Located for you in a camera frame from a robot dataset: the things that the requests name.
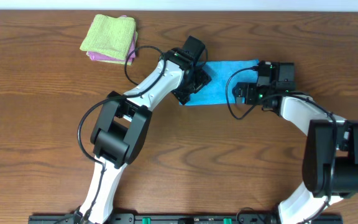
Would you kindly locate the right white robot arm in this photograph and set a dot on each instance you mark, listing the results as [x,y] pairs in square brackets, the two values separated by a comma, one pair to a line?
[330,163]

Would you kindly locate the green folded cloth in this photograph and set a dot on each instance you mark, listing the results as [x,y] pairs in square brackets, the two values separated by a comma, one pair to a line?
[110,36]

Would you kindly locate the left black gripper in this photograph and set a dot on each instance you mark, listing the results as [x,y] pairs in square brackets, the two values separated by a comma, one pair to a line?
[204,79]

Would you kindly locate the light green bottom cloth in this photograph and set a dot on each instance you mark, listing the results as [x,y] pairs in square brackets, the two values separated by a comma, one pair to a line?
[94,56]

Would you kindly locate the blue cloth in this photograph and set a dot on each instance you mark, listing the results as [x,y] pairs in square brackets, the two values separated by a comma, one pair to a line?
[220,71]

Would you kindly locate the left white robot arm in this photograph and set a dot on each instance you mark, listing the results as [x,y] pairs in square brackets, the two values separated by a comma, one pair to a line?
[123,122]

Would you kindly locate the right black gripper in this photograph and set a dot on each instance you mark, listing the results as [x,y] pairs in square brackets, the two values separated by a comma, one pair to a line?
[249,89]

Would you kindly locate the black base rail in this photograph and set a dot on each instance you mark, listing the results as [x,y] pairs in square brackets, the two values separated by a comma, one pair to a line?
[128,218]

